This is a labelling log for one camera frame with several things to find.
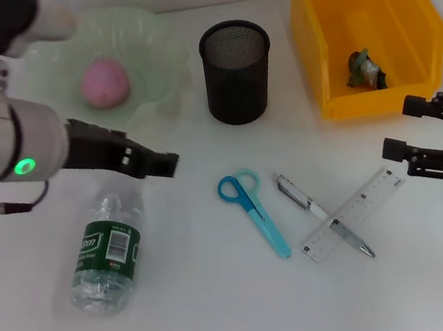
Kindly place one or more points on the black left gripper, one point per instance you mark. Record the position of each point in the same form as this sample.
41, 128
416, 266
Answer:
101, 148

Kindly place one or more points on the green plastic wrapper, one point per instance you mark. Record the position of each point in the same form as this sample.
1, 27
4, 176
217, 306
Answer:
368, 70

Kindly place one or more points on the clear water bottle green label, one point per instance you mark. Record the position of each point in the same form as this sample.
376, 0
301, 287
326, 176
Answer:
105, 246

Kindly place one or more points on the blue teal scissors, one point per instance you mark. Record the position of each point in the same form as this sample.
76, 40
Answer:
269, 232

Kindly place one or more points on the transparent plastic ruler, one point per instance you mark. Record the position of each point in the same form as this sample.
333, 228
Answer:
372, 194

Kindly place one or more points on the pink peach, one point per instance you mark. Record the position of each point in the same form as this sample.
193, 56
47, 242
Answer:
105, 83

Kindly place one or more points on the black mesh pen holder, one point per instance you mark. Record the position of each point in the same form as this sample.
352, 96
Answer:
235, 86

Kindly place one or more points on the translucent green fruit plate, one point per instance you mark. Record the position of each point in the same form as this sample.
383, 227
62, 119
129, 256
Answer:
136, 42

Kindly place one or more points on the white silver ballpoint pen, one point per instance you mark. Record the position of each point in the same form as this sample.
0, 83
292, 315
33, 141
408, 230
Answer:
303, 199

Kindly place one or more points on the yellow plastic storage bin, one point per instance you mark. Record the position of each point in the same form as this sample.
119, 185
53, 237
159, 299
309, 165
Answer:
347, 2

